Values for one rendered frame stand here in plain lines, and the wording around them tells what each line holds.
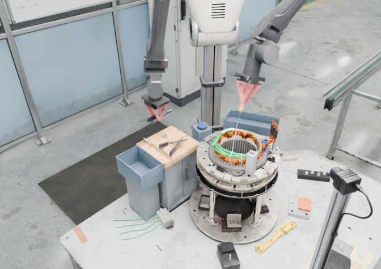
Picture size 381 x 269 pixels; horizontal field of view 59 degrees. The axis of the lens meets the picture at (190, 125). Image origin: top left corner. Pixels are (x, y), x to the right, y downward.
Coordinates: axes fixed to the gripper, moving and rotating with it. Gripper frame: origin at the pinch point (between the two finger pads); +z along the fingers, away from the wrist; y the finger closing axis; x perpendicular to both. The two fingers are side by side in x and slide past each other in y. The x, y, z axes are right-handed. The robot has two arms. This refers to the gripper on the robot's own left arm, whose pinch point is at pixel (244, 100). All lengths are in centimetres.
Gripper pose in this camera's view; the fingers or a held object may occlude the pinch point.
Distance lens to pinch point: 121.5
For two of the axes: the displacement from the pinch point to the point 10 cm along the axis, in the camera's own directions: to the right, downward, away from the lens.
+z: -2.0, 9.5, 2.6
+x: -6.6, -3.2, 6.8
